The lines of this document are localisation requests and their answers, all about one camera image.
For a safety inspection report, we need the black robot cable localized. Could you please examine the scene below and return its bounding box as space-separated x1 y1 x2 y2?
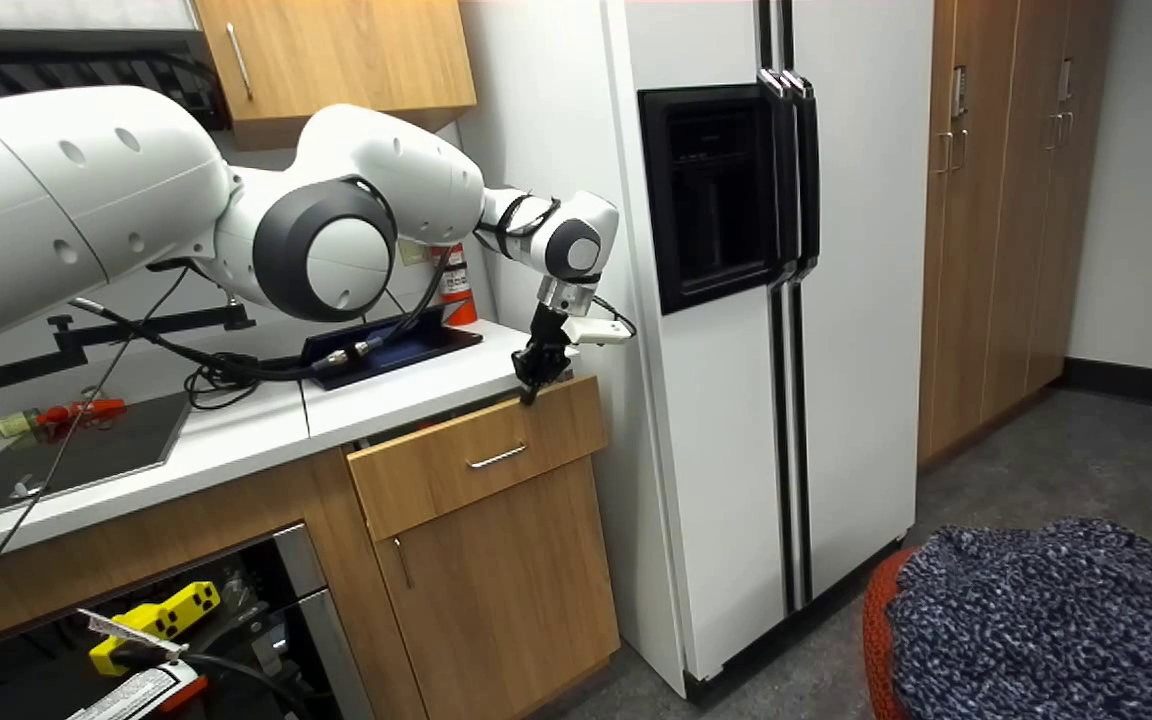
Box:
66 258 639 405

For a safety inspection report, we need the wooden base cabinet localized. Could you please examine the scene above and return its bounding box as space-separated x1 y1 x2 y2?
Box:
0 444 426 720

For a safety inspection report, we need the wooden wall cabinet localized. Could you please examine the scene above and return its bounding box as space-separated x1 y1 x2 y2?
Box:
191 0 478 151

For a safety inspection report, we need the yellow black power tool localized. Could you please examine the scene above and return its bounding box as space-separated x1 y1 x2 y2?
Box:
85 578 225 682

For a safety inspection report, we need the dark blue flat tray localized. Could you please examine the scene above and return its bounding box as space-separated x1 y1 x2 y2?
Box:
297 306 489 392

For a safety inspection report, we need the red fire extinguisher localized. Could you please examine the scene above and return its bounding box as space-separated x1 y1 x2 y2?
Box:
426 235 484 331

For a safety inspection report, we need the grey metal panel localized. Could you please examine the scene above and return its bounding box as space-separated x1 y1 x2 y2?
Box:
268 517 376 720

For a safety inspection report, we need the black flat mat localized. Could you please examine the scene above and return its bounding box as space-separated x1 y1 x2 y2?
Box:
0 389 196 528

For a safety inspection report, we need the wooden front white drawer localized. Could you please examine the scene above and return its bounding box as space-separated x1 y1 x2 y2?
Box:
342 376 612 545

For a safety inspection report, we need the red green toy carrot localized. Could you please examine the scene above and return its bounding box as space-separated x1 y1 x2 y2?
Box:
0 392 131 444

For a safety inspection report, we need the silver drawer handle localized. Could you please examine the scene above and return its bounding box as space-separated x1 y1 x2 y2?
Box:
463 444 527 477

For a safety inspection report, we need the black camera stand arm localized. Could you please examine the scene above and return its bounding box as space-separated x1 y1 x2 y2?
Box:
0 299 259 408

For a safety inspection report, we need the white double door refrigerator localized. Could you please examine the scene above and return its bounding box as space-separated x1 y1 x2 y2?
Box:
459 0 934 707

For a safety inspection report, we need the black fridge dispenser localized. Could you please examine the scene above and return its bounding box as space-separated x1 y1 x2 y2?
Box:
635 81 793 320

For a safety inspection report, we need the tall wooden cabinet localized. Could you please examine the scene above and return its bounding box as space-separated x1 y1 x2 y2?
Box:
914 0 1120 472

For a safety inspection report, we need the wooden lower cabinet door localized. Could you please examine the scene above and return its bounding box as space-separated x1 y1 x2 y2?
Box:
372 458 625 720

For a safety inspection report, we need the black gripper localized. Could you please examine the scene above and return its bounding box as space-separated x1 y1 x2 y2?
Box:
509 299 580 408

